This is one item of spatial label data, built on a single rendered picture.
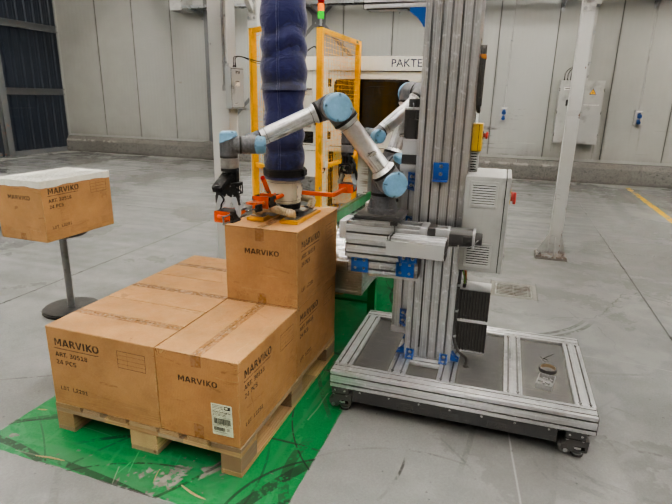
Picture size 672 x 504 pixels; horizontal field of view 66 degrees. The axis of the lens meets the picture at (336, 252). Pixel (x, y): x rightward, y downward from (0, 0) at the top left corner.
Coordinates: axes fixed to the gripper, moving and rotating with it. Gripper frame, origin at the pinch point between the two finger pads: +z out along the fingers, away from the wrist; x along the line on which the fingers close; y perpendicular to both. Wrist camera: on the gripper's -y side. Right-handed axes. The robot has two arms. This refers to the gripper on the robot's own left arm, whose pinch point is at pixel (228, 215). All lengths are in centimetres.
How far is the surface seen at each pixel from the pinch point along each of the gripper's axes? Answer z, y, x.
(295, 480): 107, -23, -41
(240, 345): 53, -15, -12
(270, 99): -48, 50, 3
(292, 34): -78, 51, -8
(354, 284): 60, 96, -30
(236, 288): 47, 30, 15
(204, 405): 76, -30, -3
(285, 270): 33.0, 30.3, -13.2
